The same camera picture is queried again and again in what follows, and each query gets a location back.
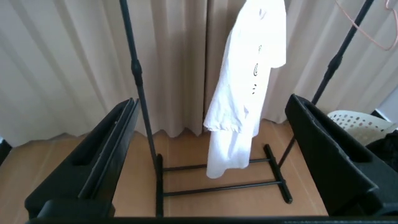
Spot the white printed t-shirt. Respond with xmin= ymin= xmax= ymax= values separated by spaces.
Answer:
xmin=203 ymin=0 xmax=287 ymax=180

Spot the black clothes rack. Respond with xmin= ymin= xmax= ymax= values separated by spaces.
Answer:
xmin=119 ymin=0 xmax=376 ymax=218

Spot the pink clothes hanger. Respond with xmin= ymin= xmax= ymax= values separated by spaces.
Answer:
xmin=335 ymin=0 xmax=398 ymax=52

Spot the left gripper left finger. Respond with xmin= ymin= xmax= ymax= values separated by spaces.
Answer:
xmin=24 ymin=98 xmax=141 ymax=220

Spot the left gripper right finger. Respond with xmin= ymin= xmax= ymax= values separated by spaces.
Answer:
xmin=284 ymin=94 xmax=398 ymax=218

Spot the white laundry basket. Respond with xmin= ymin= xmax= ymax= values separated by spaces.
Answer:
xmin=326 ymin=110 xmax=398 ymax=147

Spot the beige curtain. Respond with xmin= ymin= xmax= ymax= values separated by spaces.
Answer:
xmin=0 ymin=0 xmax=398 ymax=147

